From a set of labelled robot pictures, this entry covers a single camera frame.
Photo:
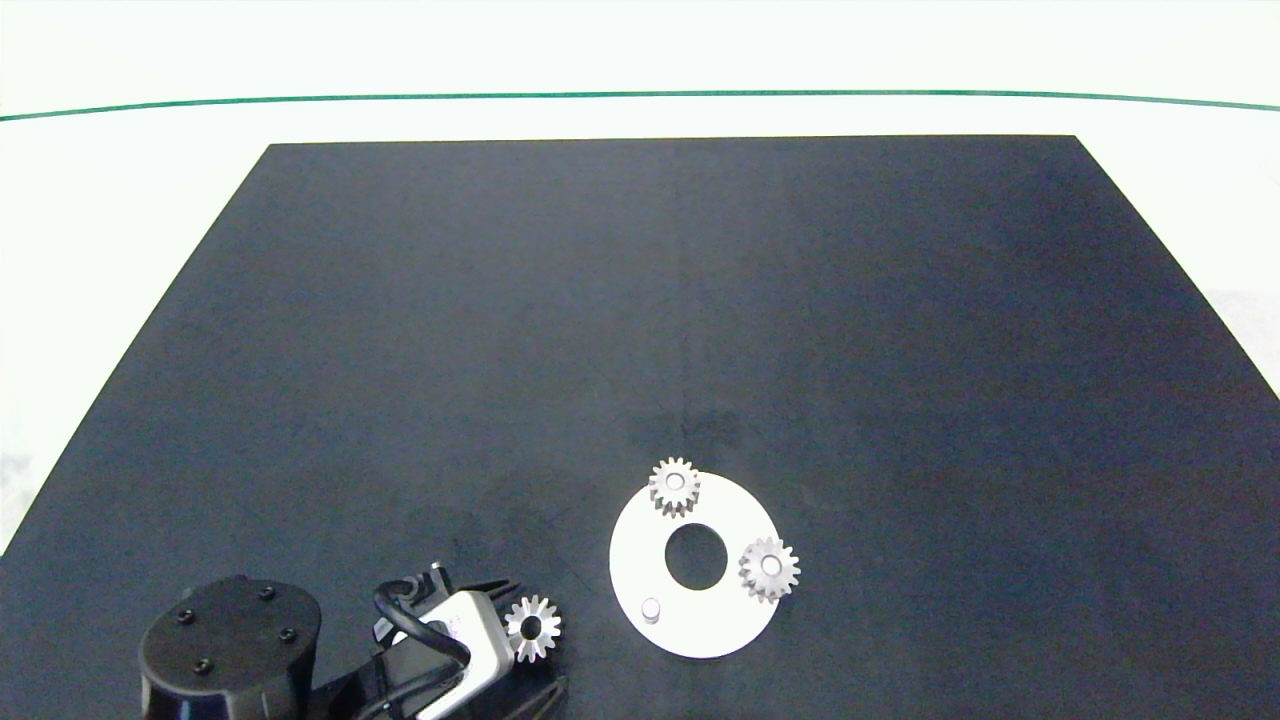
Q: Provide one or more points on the small steel spur gear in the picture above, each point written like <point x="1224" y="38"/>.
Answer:
<point x="658" y="488"/>
<point x="787" y="571"/>
<point x="549" y="630"/>

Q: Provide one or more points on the round white plate with pins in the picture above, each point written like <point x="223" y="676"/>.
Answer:
<point x="715" y="625"/>

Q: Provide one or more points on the dark rectangular work mat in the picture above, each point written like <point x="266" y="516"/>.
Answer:
<point x="400" y="350"/>

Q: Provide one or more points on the boxy silver wrist camera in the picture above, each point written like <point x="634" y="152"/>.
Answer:
<point x="482" y="625"/>

